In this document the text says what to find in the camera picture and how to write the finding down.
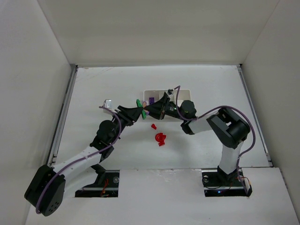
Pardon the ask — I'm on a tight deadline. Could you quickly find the green plate purple brick lego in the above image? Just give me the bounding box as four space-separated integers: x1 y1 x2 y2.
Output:
135 98 150 120

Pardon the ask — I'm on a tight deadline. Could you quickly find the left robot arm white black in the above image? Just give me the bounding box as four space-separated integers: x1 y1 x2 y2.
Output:
24 106 143 217

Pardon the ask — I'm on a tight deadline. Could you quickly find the white three-compartment container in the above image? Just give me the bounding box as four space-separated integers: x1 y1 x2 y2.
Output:
142 89 191 122

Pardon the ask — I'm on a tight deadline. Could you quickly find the purple lego brick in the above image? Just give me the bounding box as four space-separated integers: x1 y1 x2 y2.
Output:
149 97 155 105

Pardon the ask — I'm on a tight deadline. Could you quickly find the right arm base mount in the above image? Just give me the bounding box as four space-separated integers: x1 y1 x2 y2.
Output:
202 169 253 197

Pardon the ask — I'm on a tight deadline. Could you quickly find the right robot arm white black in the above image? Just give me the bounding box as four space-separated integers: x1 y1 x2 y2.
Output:
144 93 250 183

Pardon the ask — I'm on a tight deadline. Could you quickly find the red round lego piece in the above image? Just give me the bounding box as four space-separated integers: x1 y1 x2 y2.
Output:
155 133 166 147

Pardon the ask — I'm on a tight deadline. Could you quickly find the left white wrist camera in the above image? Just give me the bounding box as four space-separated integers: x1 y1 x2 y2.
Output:
103 99 113 114

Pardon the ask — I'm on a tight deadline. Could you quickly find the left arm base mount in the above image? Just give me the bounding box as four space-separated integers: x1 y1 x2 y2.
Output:
75 165 120 198

